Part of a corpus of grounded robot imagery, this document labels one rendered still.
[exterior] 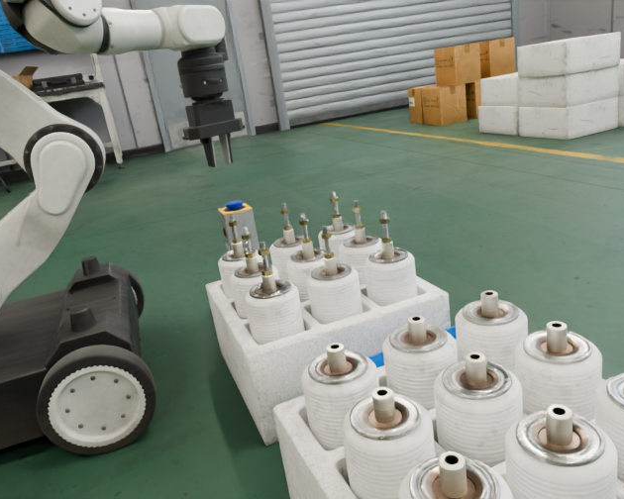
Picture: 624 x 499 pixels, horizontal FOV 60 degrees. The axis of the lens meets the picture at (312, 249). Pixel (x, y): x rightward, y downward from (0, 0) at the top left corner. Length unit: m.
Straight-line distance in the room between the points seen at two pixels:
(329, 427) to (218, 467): 0.35
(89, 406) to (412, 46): 6.12
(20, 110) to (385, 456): 0.91
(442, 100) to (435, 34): 2.38
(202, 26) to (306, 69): 5.21
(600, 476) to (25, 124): 1.06
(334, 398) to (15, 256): 0.77
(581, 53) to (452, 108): 1.47
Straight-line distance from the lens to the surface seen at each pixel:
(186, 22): 1.04
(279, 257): 1.17
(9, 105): 1.18
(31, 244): 1.20
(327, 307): 0.96
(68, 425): 1.10
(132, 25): 1.00
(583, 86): 3.55
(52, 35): 0.96
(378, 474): 0.59
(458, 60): 4.72
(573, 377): 0.69
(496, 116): 3.93
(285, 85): 6.16
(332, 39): 6.37
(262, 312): 0.92
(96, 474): 1.08
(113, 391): 1.07
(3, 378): 1.13
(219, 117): 1.10
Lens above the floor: 0.61
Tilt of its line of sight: 18 degrees down
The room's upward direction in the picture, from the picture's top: 9 degrees counter-clockwise
